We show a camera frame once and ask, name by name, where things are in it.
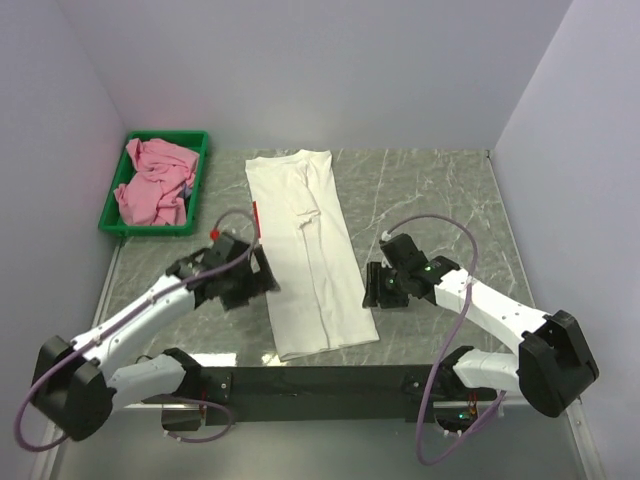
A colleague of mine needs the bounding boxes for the pink t-shirt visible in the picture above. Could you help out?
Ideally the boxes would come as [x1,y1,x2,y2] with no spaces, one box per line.
[114,138,200,226]

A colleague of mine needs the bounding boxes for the black base beam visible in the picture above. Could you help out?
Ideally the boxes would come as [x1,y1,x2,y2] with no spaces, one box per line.
[196,365,431,422]

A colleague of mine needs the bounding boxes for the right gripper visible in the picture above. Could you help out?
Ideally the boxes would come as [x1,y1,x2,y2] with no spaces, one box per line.
[361,261,410,309]

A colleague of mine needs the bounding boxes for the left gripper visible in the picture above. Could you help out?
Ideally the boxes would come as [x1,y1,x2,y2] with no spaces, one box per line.
[221,246,280,310]

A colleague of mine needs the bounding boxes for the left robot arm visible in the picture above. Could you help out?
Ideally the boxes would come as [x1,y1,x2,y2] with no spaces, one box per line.
[30,231,279,441]

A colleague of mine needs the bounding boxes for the white t-shirt with red print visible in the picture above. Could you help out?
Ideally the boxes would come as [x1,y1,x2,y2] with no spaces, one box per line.
[245,150,379,361]

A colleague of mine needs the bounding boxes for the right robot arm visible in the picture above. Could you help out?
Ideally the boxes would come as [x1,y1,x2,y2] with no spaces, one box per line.
[362,234,599,418]

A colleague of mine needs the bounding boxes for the aluminium rail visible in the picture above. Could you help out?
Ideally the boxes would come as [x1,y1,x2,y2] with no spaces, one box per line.
[119,389,584,411]

